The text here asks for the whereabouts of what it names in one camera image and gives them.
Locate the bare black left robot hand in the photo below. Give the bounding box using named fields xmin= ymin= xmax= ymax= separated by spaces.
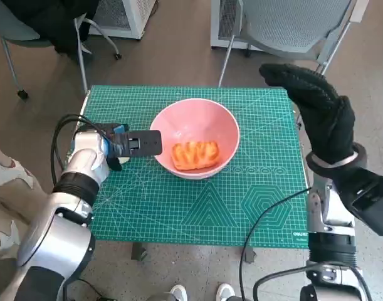
xmin=95 ymin=122 xmax=130 ymax=172

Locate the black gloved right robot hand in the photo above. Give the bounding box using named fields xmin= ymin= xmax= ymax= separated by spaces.
xmin=259 ymin=63 xmax=357 ymax=164

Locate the pink bowl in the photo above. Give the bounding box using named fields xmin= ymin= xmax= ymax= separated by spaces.
xmin=149 ymin=98 xmax=241 ymax=180

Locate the rectangular toy bread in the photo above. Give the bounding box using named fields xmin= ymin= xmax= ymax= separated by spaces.
xmin=171 ymin=140 xmax=221 ymax=172

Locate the green cutting mat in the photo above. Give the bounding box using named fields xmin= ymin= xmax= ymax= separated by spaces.
xmin=81 ymin=86 xmax=310 ymax=250

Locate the grey mesh chair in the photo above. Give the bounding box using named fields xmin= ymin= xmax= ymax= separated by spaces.
xmin=218 ymin=0 xmax=370 ymax=87

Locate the white mesh cabinet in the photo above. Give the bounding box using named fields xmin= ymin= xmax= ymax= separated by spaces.
xmin=211 ymin=0 xmax=251 ymax=50
xmin=90 ymin=0 xmax=159 ymax=40

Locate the blue-grey seat chair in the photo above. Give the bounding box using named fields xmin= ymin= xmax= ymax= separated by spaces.
xmin=0 ymin=0 xmax=123 ymax=100

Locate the white shoe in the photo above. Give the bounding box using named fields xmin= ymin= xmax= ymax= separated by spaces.
xmin=169 ymin=283 xmax=188 ymax=301
xmin=216 ymin=282 xmax=236 ymax=301

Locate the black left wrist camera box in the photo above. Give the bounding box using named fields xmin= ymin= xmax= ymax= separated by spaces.
xmin=111 ymin=130 xmax=163 ymax=157

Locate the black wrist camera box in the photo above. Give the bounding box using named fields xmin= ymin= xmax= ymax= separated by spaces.
xmin=332 ymin=167 xmax=383 ymax=236
xmin=111 ymin=130 xmax=163 ymax=157

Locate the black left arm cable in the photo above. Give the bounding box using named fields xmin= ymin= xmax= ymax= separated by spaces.
xmin=50 ymin=114 xmax=107 ymax=189

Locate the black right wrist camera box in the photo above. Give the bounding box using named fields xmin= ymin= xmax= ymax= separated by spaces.
xmin=332 ymin=167 xmax=383 ymax=236

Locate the black looping right arm cable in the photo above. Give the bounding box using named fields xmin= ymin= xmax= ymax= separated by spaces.
xmin=253 ymin=263 xmax=372 ymax=301

